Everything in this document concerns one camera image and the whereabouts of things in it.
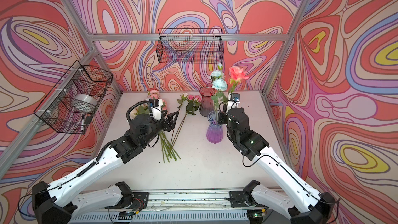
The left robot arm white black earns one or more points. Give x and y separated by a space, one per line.
62 200

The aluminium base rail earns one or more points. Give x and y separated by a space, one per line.
216 199

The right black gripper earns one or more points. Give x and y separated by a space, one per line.
221 118

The silver tape roll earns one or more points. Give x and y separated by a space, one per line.
84 103

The left black wire basket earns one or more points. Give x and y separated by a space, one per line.
58 113

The coral pink rose stem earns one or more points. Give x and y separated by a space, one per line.
237 76

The black wire basket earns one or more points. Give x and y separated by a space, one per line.
58 113
190 45

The back black wire basket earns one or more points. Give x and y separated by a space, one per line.
190 45

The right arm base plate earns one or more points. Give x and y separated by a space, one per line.
240 198

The pale pink flower bunch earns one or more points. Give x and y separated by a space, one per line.
168 153

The red glass vase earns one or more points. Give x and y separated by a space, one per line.
207 104

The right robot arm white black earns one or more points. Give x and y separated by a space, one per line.
257 149

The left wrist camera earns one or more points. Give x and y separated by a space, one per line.
156 108

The magenta rose stem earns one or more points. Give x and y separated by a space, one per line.
192 105

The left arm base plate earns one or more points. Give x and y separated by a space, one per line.
134 201

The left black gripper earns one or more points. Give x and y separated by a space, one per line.
171 125

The black marker pen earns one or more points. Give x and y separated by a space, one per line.
82 124

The purple glass vase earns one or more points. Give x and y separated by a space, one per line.
214 132

